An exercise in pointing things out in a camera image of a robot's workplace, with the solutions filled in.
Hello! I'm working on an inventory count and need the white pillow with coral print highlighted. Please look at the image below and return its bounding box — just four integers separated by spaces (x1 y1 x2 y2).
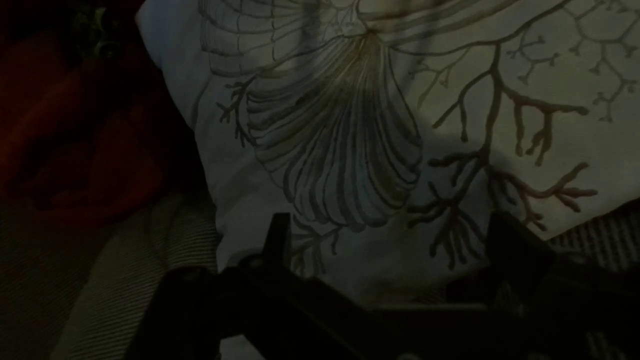
136 0 640 301

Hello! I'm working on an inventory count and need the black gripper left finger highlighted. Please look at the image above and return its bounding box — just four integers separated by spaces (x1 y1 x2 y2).
262 209 297 270

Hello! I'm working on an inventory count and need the red blanket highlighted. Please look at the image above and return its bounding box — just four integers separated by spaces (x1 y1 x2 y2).
0 0 203 221

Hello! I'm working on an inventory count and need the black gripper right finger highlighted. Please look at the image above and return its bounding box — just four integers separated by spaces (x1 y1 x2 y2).
484 209 557 306

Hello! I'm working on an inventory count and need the brown fabric sofa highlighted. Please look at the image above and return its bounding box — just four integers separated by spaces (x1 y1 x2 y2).
0 188 640 360

